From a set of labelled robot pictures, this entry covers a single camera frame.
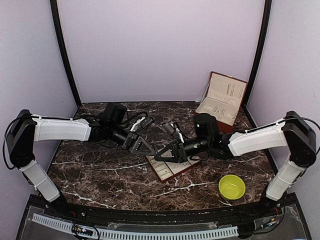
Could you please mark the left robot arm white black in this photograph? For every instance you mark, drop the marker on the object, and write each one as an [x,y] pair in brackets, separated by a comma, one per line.
[26,129]

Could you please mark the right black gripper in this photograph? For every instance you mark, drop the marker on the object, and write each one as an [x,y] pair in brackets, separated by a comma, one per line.
[176,157]

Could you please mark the lime green bowl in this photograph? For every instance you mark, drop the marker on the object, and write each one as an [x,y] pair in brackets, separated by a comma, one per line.
[231,187]

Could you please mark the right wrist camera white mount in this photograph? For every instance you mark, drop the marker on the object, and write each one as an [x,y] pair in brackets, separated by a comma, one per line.
[173,131]

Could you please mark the white slotted cable duct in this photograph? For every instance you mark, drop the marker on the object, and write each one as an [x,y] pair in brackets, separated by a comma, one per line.
[134,232]

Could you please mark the black frame post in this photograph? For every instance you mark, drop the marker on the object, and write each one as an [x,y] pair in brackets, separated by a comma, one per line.
[63,51]
[259,51]

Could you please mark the red jewelry tray insert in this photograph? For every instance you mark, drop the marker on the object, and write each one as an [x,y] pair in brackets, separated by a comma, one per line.
[166,171]

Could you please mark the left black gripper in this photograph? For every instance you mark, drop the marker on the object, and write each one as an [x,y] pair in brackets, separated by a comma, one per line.
[133,143]

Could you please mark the left black frame post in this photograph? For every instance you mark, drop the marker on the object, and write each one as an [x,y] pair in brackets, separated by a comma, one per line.
[63,51]

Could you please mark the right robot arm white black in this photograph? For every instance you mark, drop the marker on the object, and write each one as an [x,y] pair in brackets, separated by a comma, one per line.
[292,132]

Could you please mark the red jewelry box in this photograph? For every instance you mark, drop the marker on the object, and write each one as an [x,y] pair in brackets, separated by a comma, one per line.
[222,99]

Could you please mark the right black frame post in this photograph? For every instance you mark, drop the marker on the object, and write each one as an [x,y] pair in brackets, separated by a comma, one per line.
[259,51]

